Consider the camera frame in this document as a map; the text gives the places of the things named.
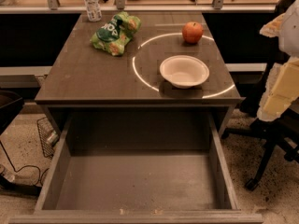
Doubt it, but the black floor cable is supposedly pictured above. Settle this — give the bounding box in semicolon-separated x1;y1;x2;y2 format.
0;140;50;188

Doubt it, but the red apple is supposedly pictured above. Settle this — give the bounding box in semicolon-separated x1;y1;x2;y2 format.
182;21;204;44

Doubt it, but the green rice chip bag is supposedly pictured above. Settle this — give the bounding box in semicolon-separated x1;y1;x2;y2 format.
90;11;141;56

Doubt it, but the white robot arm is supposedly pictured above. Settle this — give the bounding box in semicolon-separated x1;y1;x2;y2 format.
257;0;299;122

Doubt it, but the black office chair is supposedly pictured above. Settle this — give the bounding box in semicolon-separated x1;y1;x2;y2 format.
222;0;299;190

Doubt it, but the clear plastic water bottle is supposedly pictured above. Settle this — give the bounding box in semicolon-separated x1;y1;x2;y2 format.
84;0;102;21

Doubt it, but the black wire basket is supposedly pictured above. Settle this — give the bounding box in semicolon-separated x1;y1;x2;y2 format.
36;118;59;159

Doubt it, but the open grey top drawer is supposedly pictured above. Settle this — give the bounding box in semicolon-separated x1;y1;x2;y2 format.
9;111;263;224

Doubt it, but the grey wooden cabinet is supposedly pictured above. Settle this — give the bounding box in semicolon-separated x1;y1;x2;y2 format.
36;11;240;131

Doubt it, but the white paper bowl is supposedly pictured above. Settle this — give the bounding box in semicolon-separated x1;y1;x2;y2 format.
160;55;209;89

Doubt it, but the black bin at left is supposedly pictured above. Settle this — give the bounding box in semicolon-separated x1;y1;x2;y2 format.
0;91;24;134

